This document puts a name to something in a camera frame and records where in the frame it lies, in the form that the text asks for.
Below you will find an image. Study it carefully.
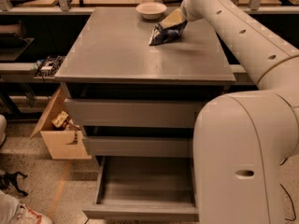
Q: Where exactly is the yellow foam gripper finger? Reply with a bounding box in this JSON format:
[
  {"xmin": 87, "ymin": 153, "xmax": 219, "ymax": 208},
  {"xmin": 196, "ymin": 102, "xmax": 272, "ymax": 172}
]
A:
[{"xmin": 160, "ymin": 8, "xmax": 185, "ymax": 29}]

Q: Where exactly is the blue chip bag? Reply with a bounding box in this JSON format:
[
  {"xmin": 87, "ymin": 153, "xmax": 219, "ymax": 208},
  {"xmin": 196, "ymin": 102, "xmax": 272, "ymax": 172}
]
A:
[{"xmin": 149, "ymin": 20, "xmax": 188, "ymax": 46}]

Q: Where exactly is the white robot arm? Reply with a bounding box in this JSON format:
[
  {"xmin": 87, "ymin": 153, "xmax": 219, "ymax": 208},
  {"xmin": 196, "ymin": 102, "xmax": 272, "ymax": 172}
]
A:
[{"xmin": 181, "ymin": 0, "xmax": 299, "ymax": 224}]

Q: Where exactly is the grey drawer cabinet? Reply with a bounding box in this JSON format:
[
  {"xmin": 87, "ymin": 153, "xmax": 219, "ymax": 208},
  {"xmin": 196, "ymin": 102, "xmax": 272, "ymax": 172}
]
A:
[{"xmin": 54, "ymin": 6, "xmax": 236, "ymax": 161}]

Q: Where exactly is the grey top drawer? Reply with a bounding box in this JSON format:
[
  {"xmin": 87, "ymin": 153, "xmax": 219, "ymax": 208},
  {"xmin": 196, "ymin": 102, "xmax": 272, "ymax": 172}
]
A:
[{"xmin": 64, "ymin": 99, "xmax": 203, "ymax": 128}]

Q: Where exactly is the grey middle drawer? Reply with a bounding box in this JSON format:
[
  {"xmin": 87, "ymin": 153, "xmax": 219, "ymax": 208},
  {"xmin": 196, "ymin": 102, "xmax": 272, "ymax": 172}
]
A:
[{"xmin": 82, "ymin": 136, "xmax": 192, "ymax": 158}]

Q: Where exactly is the grey open bottom drawer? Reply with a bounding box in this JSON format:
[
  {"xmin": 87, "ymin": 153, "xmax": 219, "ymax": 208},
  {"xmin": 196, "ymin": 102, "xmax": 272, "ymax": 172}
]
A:
[{"xmin": 82, "ymin": 156, "xmax": 199, "ymax": 222}]

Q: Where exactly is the white bowl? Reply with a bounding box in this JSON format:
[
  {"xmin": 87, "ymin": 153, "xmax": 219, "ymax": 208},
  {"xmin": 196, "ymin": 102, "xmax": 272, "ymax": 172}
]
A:
[{"xmin": 136, "ymin": 2, "xmax": 167, "ymax": 21}]

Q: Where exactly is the black patterned notebook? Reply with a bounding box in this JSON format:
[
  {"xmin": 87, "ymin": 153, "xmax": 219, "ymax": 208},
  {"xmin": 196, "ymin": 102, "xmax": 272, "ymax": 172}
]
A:
[{"xmin": 36, "ymin": 55, "xmax": 64, "ymax": 77}]

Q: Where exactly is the small box in carton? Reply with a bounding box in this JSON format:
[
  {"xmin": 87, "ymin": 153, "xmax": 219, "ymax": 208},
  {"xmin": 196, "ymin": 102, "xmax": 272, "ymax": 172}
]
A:
[{"xmin": 51, "ymin": 111, "xmax": 69, "ymax": 128}]

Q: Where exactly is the cardboard box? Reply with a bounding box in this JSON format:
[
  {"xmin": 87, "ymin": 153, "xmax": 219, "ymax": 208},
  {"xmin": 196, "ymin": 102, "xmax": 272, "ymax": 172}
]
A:
[{"xmin": 30, "ymin": 88, "xmax": 91, "ymax": 160}]

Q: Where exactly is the black tool on floor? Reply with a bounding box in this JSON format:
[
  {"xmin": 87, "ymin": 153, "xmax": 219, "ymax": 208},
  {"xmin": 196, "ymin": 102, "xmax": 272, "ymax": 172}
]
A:
[{"xmin": 0, "ymin": 171, "xmax": 28, "ymax": 197}]

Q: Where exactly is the white red sneaker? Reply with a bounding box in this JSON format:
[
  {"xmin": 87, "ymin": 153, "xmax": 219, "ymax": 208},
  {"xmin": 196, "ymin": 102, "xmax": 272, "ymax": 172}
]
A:
[{"xmin": 9, "ymin": 204, "xmax": 54, "ymax": 224}]

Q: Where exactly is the black pedal cable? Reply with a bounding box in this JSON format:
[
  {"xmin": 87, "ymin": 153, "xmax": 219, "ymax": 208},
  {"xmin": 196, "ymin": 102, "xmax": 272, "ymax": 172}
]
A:
[{"xmin": 279, "ymin": 159, "xmax": 297, "ymax": 222}]

